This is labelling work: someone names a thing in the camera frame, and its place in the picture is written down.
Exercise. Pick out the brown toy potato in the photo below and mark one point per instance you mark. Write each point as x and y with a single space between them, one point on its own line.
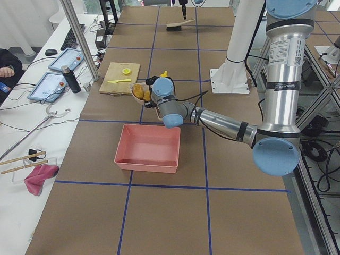
138 91

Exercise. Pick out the person's hand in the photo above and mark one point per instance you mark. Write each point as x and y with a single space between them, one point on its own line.
6 72

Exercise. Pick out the far blue teach pendant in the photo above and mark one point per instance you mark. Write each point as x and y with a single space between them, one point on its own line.
70 57

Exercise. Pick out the aluminium frame post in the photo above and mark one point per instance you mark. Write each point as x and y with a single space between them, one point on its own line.
76 28

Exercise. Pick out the yellow toy corn cob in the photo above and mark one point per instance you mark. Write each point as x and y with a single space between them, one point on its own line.
164 74

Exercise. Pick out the pink cloth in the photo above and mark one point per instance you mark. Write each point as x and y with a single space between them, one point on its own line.
35 180

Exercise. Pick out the black computer mouse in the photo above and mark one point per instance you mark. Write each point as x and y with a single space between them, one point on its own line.
51 52

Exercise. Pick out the black water bottle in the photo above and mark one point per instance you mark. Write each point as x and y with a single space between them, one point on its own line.
71 79

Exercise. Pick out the blue teach pendant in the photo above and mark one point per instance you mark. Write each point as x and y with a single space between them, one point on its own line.
70 57
49 88

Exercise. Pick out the black keyboard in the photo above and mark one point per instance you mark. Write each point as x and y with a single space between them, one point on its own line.
70 41

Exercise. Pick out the yellow plastic toy knife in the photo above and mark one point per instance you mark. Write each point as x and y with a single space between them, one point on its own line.
118 81

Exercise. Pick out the pink plastic bin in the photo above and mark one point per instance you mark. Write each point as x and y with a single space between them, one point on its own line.
148 148

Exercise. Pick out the black power adapter box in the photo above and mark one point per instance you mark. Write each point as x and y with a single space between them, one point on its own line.
103 38

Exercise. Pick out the tan toy ginger root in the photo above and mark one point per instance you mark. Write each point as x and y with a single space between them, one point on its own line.
147 96

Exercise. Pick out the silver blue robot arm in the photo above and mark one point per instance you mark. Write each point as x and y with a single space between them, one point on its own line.
275 141
195 3

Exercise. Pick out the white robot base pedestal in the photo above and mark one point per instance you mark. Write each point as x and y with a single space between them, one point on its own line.
231 76

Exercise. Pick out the metal reacher grabber stick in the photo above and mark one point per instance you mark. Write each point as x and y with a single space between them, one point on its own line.
50 115

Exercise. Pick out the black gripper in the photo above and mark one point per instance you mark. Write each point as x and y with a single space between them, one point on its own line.
149 104
183 8

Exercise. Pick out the beige plastic dustpan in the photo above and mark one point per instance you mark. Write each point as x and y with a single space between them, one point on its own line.
146 88

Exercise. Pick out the near blue teach pendant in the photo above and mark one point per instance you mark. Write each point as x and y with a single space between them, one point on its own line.
49 88

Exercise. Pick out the bamboo cutting board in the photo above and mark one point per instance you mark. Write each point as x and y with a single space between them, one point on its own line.
114 72

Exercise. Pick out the wooden stick rack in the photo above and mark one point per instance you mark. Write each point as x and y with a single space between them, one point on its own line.
26 162

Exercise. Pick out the beige hand brush black bristles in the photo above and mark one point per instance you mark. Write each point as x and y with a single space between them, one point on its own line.
178 26

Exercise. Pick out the yellow toy lemon slice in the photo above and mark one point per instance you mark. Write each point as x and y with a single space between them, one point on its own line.
126 71

